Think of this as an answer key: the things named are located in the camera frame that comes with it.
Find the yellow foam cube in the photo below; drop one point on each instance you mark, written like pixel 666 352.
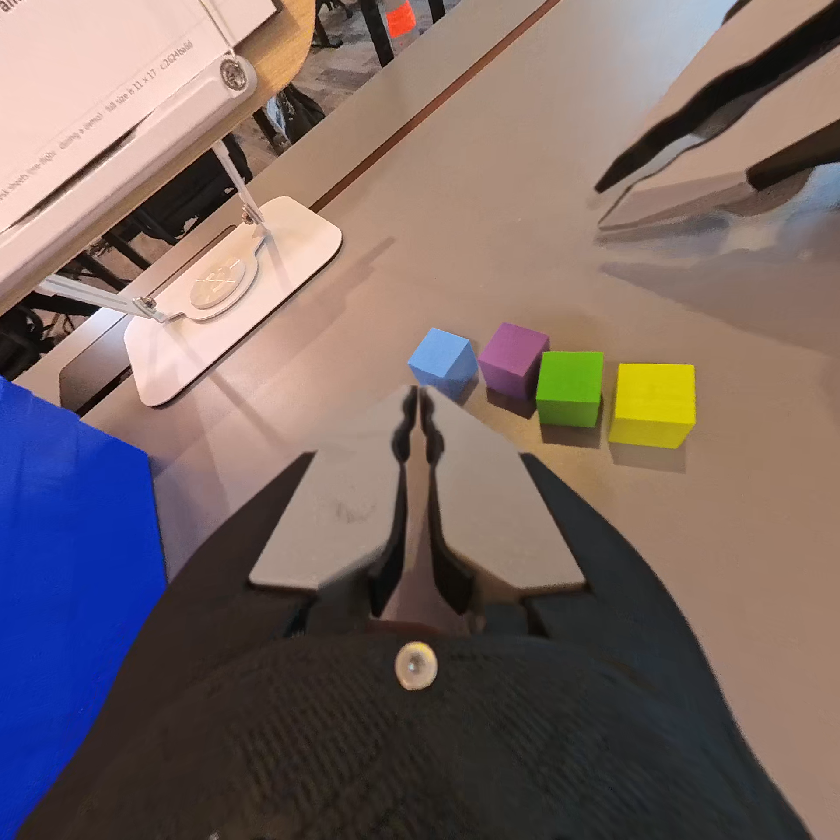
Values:
pixel 653 403

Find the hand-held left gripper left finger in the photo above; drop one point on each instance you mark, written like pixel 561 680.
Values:
pixel 328 518

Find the orange traffic cone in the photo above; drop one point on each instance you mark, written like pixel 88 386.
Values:
pixel 400 18

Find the blue foam cube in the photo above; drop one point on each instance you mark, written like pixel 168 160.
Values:
pixel 443 358

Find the blue plastic bin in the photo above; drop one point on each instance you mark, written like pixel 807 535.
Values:
pixel 72 590

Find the green foam cube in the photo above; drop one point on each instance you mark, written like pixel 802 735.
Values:
pixel 569 387

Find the purple foam cube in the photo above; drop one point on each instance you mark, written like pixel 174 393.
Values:
pixel 515 358

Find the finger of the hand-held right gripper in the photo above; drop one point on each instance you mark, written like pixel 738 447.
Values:
pixel 754 52
pixel 722 164

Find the dark bulky object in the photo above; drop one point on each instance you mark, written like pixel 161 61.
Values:
pixel 184 190

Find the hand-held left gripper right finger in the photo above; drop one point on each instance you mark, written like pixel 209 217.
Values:
pixel 505 518

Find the white instruction sheet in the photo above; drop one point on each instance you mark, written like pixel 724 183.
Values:
pixel 98 65

